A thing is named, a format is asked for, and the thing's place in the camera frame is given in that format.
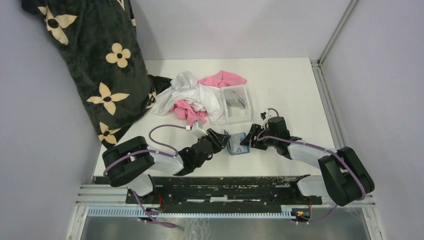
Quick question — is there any light picture credit card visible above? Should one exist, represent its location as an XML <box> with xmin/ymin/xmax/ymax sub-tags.
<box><xmin>230</xmin><ymin>135</ymin><xmax>245</xmax><ymax>154</ymax></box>

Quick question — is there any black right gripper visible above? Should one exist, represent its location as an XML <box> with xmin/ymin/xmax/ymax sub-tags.
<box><xmin>239</xmin><ymin>123</ymin><xmax>278</xmax><ymax>151</ymax></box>

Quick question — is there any white cloth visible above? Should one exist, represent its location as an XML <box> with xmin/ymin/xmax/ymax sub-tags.
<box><xmin>152</xmin><ymin>71</ymin><xmax>225</xmax><ymax>126</ymax></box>

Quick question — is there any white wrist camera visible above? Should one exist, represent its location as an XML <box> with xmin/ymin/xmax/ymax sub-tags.
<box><xmin>190</xmin><ymin>120</ymin><xmax>208</xmax><ymax>139</ymax></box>
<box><xmin>260</xmin><ymin>108</ymin><xmax>272</xmax><ymax>129</ymax></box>

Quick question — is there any clear plastic tray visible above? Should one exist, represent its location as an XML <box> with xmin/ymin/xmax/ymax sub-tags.
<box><xmin>220</xmin><ymin>84</ymin><xmax>252</xmax><ymax>125</ymax></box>

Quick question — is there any pink cloth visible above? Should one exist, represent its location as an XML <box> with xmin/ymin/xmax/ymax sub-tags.
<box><xmin>170</xmin><ymin>70</ymin><xmax>247</xmax><ymax>126</ymax></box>

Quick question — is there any blue leather card holder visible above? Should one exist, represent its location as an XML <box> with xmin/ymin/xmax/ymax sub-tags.
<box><xmin>224</xmin><ymin>130</ymin><xmax>250</xmax><ymax>156</ymax></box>

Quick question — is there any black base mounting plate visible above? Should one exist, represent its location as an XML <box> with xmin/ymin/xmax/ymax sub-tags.
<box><xmin>141</xmin><ymin>176</ymin><xmax>323</xmax><ymax>214</ymax></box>

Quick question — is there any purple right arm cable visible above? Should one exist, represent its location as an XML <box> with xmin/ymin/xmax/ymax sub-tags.
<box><xmin>256</xmin><ymin>107</ymin><xmax>367</xmax><ymax>224</ymax></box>

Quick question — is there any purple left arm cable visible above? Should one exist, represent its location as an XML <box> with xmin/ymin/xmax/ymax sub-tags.
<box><xmin>103</xmin><ymin>124</ymin><xmax>193</xmax><ymax>229</ymax></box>

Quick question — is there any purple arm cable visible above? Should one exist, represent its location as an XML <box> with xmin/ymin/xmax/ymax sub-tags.
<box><xmin>103</xmin><ymin>124</ymin><xmax>193</xmax><ymax>229</ymax></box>
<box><xmin>256</xmin><ymin>107</ymin><xmax>367</xmax><ymax>224</ymax></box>

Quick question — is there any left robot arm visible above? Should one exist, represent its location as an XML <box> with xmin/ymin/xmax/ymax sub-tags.
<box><xmin>102</xmin><ymin>125</ymin><xmax>231</xmax><ymax>204</ymax></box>

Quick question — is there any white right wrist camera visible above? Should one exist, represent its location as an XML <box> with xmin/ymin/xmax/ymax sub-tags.
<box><xmin>260</xmin><ymin>108</ymin><xmax>272</xmax><ymax>129</ymax></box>

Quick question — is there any aluminium frame rail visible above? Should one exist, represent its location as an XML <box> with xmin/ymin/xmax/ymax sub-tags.
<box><xmin>65</xmin><ymin>184</ymin><xmax>385</xmax><ymax>240</ymax></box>

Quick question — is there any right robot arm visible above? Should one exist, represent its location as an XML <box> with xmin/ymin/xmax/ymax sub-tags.
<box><xmin>240</xmin><ymin>116</ymin><xmax>375</xmax><ymax>207</ymax></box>

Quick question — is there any stack of credit cards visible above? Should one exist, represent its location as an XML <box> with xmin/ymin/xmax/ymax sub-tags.
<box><xmin>223</xmin><ymin>89</ymin><xmax>246</xmax><ymax>109</ymax></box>

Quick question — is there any black floral blanket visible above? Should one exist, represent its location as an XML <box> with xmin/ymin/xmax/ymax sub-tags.
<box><xmin>21</xmin><ymin>0</ymin><xmax>171</xmax><ymax>149</ymax></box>

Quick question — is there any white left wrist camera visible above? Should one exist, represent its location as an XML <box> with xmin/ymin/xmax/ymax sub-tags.
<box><xmin>190</xmin><ymin>120</ymin><xmax>208</xmax><ymax>139</ymax></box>

